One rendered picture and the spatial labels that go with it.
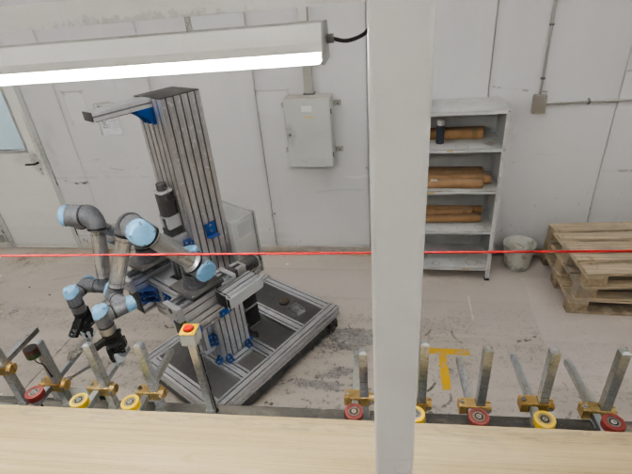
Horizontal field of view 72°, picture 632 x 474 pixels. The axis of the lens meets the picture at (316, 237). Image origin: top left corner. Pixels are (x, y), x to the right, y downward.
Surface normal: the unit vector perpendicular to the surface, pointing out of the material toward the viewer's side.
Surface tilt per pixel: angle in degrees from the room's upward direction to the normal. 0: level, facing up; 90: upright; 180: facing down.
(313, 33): 61
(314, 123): 90
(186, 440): 0
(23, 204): 90
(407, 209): 90
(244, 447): 0
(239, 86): 90
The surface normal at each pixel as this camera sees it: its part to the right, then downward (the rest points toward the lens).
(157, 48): -0.14, 0.01
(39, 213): -0.15, 0.50
